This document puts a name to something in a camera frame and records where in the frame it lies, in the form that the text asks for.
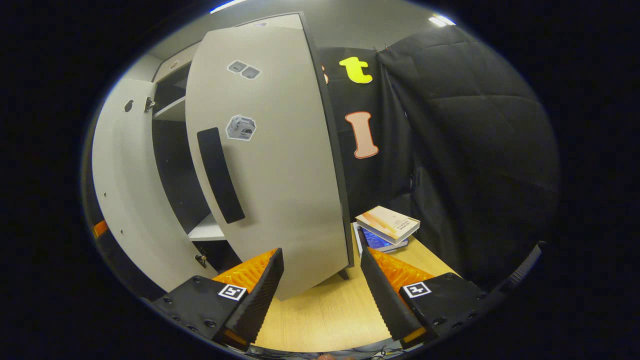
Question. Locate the cream cover book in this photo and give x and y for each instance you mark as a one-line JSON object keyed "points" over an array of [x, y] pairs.
{"points": [[390, 224]]}

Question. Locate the grey mesh chair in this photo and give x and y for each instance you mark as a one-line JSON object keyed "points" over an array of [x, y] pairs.
{"points": [[522, 267]]}

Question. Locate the metal door hinge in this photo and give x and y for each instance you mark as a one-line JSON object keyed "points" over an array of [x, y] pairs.
{"points": [[149, 104], [201, 260]]}

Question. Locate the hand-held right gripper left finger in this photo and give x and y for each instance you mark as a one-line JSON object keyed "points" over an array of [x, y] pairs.
{"points": [[262, 295]]}

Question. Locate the white shoe cabinet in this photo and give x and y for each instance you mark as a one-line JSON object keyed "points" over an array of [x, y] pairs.
{"points": [[175, 165]]}

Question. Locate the blue cover book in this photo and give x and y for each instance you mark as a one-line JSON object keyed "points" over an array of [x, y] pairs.
{"points": [[380, 241]]}

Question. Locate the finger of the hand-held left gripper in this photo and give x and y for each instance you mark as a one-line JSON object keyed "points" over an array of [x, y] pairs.
{"points": [[101, 229]]}

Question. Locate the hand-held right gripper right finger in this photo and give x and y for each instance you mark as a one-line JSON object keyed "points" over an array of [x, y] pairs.
{"points": [[384, 295]]}

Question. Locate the white cabinet drawer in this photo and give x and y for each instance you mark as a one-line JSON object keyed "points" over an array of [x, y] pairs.
{"points": [[186, 57]]}

